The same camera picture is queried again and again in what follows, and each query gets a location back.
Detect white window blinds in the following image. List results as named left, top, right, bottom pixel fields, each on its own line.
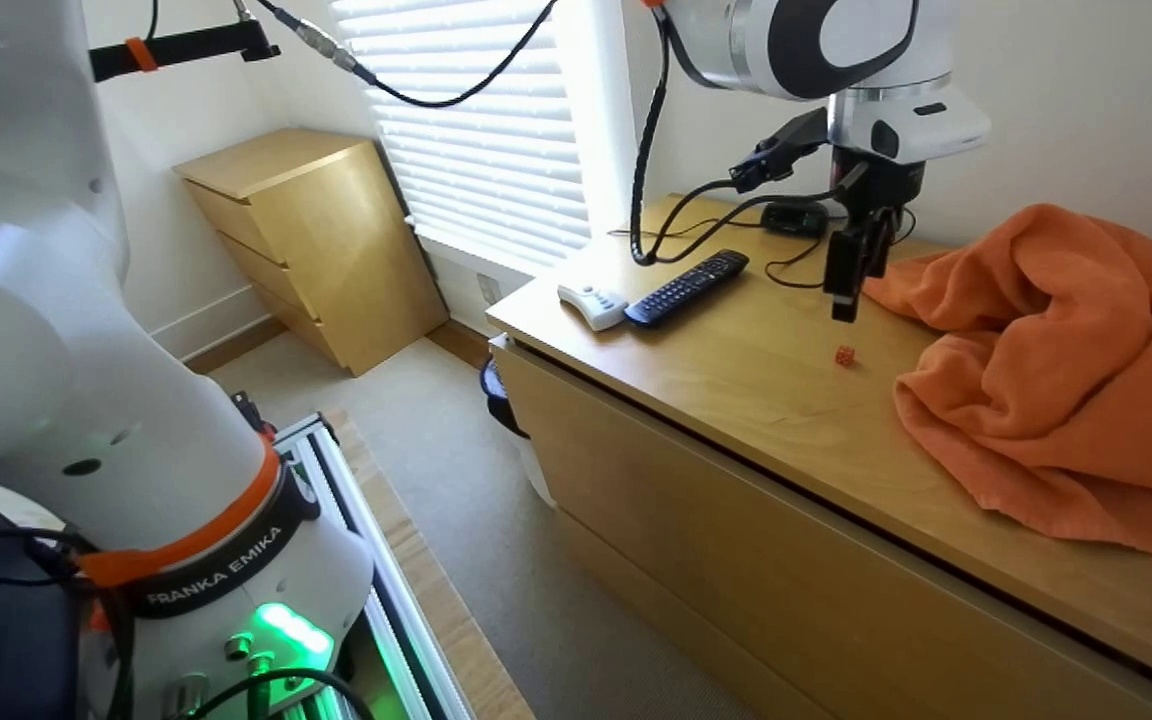
left=331, top=0, right=589, bottom=270

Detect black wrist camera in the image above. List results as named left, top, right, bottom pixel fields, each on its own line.
left=730, top=109, right=829, bottom=192

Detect light wooden dresser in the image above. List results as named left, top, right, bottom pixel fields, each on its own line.
left=494, top=202, right=1152, bottom=720

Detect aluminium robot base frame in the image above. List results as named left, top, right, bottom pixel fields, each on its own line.
left=277, top=415, right=470, bottom=720

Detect black round device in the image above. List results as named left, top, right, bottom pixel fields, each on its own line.
left=759, top=201, right=829, bottom=238

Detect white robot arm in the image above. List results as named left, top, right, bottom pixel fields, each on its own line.
left=0, top=0, right=374, bottom=720

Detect thin black cable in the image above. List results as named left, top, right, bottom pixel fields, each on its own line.
left=665, top=194, right=919, bottom=293

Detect orange towel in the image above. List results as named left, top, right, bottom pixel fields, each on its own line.
left=870, top=202, right=1152, bottom=550

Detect small wooden drawer chest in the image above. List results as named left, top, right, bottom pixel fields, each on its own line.
left=179, top=128, right=446, bottom=377

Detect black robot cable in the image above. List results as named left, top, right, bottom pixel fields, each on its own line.
left=247, top=0, right=848, bottom=270

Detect small orange die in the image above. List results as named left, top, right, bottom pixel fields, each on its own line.
left=831, top=344, right=865, bottom=371

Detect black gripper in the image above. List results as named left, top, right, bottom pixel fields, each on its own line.
left=826, top=147, right=926, bottom=322

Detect white remote control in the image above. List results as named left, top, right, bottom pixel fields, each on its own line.
left=555, top=284, right=624, bottom=332

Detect black remote control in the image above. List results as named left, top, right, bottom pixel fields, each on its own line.
left=624, top=251, right=749, bottom=329

